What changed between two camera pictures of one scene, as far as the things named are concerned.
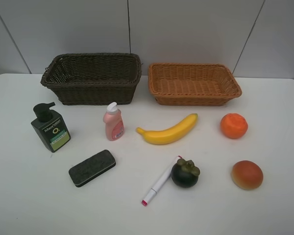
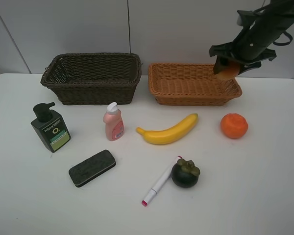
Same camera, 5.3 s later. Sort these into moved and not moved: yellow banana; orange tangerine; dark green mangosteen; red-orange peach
Moved: red-orange peach
Not moved: orange tangerine; yellow banana; dark green mangosteen
